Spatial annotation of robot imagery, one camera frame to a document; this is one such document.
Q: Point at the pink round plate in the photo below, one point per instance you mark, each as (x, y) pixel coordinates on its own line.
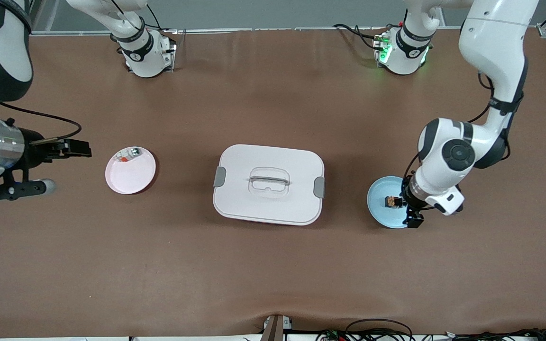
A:
(128, 180)

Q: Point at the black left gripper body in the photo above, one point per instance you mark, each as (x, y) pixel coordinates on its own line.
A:
(406, 197)

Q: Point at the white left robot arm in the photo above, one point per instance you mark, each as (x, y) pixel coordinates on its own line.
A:
(448, 156)

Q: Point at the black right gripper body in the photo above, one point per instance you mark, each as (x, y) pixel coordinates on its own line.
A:
(34, 149)

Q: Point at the silver table edge strip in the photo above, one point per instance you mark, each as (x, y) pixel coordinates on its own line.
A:
(277, 30)

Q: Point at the green and white switch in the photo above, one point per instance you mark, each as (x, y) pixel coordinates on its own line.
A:
(134, 152)

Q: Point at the light blue round plate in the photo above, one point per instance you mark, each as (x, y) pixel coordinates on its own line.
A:
(379, 215)

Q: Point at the brown post with bracket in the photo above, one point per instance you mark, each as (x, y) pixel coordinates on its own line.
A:
(275, 329)

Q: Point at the white lidded storage box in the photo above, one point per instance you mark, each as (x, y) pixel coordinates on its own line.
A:
(240, 199)

